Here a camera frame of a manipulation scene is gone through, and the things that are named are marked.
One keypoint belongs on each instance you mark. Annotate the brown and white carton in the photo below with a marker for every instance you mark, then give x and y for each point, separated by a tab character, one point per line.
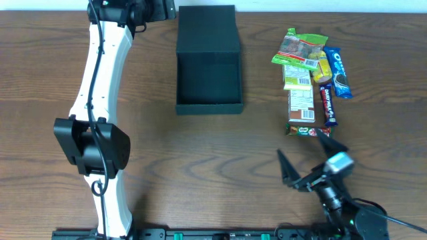
301	106

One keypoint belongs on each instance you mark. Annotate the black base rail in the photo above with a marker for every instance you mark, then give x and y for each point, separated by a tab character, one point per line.
231	234

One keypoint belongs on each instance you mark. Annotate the light green carton box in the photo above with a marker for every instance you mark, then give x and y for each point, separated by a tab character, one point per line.
296	78

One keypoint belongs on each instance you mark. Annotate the purple Dairy Milk bar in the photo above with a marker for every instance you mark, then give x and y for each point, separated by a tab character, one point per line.
326	96

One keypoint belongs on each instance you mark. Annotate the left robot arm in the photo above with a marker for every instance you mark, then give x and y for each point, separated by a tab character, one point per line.
89	136

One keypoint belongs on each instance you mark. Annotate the yellow plastic jar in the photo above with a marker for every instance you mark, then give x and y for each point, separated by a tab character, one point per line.
323	73

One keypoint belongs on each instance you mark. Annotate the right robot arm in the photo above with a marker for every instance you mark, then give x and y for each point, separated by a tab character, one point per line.
346	219

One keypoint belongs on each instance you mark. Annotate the green snack mix bag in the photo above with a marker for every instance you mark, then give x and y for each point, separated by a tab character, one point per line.
300	50

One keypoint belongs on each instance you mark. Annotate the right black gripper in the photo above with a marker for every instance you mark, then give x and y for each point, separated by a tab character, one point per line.
311	178

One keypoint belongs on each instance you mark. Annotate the black gift box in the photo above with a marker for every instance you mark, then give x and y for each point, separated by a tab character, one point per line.
209	73

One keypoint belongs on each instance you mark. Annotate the blue Oreo cookie pack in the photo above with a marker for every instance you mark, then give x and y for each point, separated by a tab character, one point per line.
339	77

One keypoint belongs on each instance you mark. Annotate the green red KitKat bar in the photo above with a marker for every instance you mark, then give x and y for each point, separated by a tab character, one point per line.
303	131

